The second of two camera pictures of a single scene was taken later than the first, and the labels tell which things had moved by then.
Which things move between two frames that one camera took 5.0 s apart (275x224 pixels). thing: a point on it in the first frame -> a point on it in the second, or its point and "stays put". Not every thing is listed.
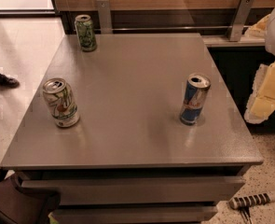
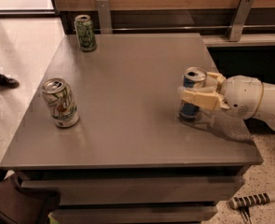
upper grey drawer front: x=130 y=190 stays put
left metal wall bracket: x=104 y=15 stays put
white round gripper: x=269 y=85 -> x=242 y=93
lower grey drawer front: x=134 y=214 stays put
